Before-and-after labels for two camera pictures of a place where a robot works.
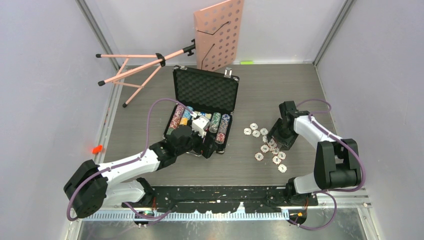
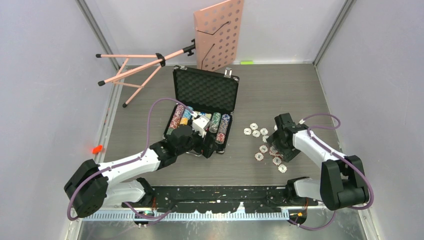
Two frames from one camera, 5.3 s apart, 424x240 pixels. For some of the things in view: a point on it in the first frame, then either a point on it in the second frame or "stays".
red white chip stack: x=176 y=118 stays
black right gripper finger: x=287 y=143 to x=288 y=155
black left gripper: x=207 y=150 stays
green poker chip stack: x=169 y=131 stays
